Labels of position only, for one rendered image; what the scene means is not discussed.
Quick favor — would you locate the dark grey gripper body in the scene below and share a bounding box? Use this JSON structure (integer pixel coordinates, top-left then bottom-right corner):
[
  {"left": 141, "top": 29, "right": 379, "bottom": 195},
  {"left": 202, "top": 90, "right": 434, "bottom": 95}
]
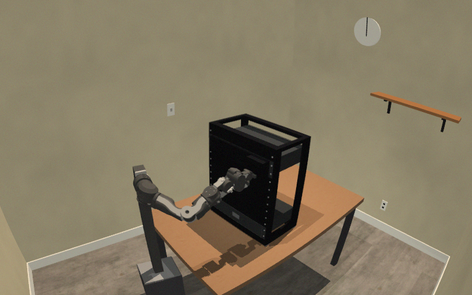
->
[{"left": 225, "top": 168, "right": 245, "bottom": 192}]

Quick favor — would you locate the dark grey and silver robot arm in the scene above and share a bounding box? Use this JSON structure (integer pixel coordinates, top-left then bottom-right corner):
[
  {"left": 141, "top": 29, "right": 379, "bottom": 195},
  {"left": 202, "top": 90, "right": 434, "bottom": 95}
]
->
[{"left": 133, "top": 170, "right": 234, "bottom": 223}]

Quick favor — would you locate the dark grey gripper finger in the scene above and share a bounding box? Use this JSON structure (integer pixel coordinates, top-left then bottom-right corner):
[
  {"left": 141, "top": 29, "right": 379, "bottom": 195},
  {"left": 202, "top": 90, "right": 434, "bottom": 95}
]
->
[
  {"left": 244, "top": 176, "right": 256, "bottom": 189},
  {"left": 241, "top": 169, "right": 256, "bottom": 179}
]

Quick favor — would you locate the black server rack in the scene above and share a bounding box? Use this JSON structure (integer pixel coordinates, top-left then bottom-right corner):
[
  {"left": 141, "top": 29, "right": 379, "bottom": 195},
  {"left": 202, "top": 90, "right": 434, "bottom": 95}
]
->
[{"left": 209, "top": 114, "right": 311, "bottom": 246}]

